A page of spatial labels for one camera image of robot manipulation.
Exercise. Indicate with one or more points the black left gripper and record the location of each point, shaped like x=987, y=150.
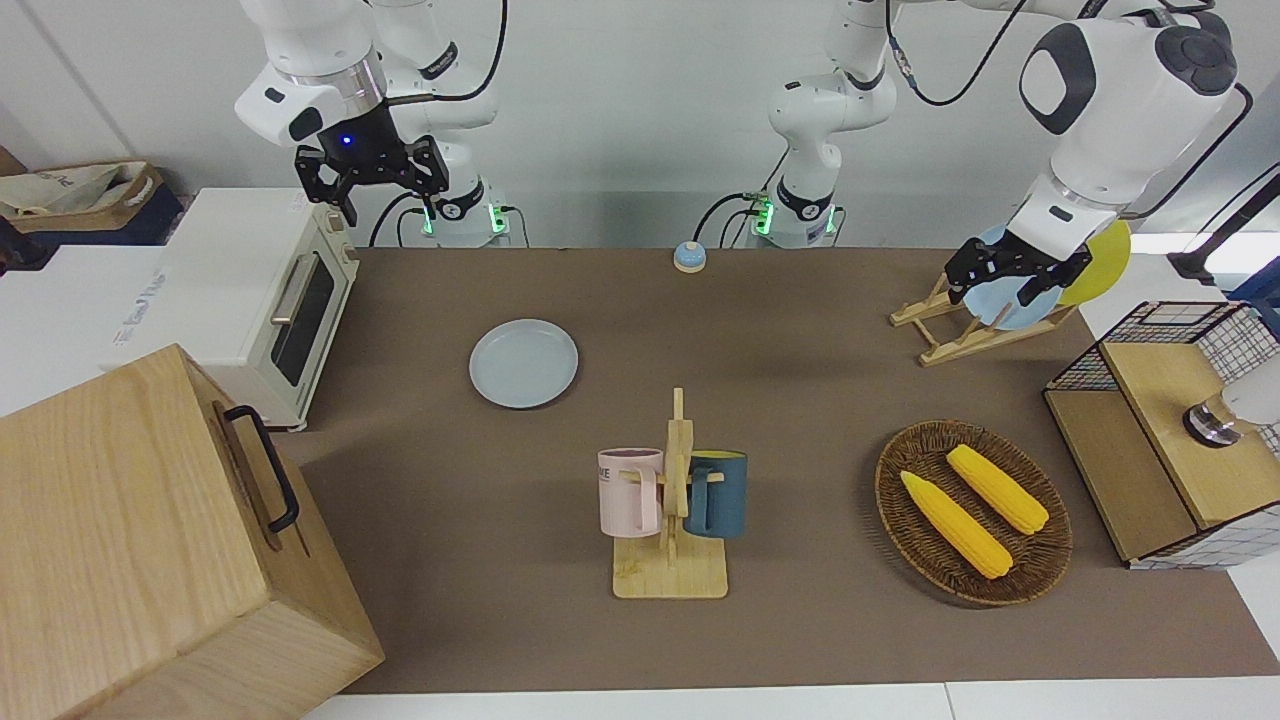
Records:
x=1020, y=260

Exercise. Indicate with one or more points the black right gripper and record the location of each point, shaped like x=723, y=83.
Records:
x=375, y=165

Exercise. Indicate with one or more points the gray round plate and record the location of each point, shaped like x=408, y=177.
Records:
x=524, y=363

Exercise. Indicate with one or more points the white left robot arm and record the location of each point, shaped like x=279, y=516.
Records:
x=1120, y=110

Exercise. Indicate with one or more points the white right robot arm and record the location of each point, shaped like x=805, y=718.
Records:
x=320, y=50

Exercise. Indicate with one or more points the light blue plate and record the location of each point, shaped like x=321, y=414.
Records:
x=1000, y=300

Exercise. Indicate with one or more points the wooden plate rack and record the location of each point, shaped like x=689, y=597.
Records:
x=960, y=345

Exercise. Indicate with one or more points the yellow plate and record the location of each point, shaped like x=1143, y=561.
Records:
x=1105, y=260

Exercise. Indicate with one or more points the white toaster oven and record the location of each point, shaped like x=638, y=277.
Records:
x=240, y=270

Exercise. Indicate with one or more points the short yellow corn cob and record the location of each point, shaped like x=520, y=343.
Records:
x=998, y=490

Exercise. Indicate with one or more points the black stand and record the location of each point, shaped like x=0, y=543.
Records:
x=1215, y=245

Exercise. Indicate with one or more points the long yellow corn cob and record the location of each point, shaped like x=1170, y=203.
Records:
x=955, y=525

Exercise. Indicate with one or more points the brown cardboard box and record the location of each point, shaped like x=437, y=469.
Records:
x=140, y=195

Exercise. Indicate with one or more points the brown wicker basket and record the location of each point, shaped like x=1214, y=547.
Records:
x=910, y=530

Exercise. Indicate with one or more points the white device with metal cap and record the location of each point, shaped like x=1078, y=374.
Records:
x=1250, y=400

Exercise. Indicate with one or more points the dark blue bin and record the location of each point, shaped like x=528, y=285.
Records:
x=100, y=235

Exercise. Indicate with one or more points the small blue bell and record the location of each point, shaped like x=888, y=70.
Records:
x=689, y=258

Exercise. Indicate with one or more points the teal mug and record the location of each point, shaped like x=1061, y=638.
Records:
x=725, y=495

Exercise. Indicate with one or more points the pink mug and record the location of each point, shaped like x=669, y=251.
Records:
x=625, y=495

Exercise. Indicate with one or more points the wooden drawer cabinet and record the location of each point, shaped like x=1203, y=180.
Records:
x=130, y=540

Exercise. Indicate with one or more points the wooden mug tree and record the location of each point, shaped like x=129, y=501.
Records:
x=670, y=575

